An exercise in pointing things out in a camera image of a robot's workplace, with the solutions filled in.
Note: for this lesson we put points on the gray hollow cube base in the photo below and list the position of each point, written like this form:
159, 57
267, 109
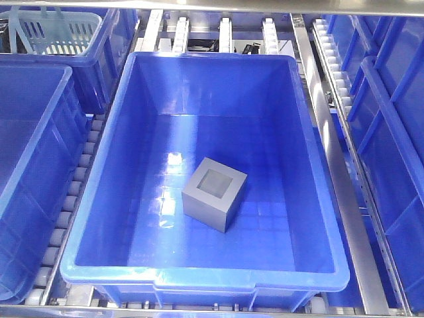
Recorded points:
213, 193

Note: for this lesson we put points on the large blue target bin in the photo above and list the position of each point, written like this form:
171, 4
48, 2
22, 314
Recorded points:
131, 239

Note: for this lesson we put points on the blue bin back left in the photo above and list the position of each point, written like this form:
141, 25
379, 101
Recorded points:
97, 73

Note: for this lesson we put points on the blue bin front left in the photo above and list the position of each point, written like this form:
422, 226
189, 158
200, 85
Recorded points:
43, 132

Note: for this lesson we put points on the blue bin right side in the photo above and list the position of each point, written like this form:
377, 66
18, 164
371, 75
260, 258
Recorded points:
381, 62

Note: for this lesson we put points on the white roller track right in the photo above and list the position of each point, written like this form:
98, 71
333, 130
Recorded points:
332, 65

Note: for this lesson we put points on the light blue plastic basket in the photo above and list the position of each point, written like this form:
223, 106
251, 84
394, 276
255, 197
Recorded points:
56, 32

